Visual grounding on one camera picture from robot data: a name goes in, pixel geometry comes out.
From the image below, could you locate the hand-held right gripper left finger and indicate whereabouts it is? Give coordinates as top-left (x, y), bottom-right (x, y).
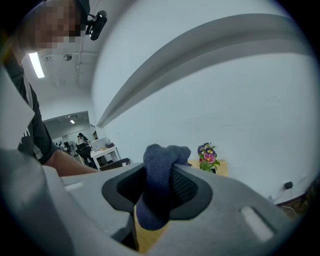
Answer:
top-left (42, 162), bottom-right (148, 251)

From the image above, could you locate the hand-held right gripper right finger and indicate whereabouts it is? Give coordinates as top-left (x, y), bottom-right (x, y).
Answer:
top-left (146, 163), bottom-right (301, 256)

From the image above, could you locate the potted plant with colourful flowers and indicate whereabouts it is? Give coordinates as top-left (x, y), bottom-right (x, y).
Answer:
top-left (196, 142), bottom-right (221, 175)

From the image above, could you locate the dark blue cloth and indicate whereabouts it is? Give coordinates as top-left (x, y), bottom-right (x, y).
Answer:
top-left (135, 143), bottom-right (192, 231)

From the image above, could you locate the person's left forearm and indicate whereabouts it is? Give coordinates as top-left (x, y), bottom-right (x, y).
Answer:
top-left (44, 149), bottom-right (100, 178)

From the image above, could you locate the black office chair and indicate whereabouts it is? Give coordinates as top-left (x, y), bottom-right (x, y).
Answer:
top-left (75, 146), bottom-right (97, 168)

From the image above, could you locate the white table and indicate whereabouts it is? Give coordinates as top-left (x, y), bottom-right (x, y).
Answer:
top-left (89, 145), bottom-right (122, 171)

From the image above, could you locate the standing fan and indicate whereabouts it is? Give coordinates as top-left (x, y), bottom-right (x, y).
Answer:
top-left (68, 140), bottom-right (78, 157)

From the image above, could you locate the white box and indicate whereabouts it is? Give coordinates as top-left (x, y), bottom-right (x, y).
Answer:
top-left (90, 138), bottom-right (109, 151)

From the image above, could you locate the long ceiling light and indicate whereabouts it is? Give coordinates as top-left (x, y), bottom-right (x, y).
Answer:
top-left (28, 51), bottom-right (46, 79)

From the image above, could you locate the person's head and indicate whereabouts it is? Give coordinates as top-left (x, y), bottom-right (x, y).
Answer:
top-left (14, 0), bottom-right (91, 55)

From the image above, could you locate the white cable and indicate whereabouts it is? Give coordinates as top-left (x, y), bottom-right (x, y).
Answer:
top-left (267, 186), bottom-right (287, 202)

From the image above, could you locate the black head-mounted camera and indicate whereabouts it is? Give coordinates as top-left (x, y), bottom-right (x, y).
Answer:
top-left (84, 10), bottom-right (109, 42)

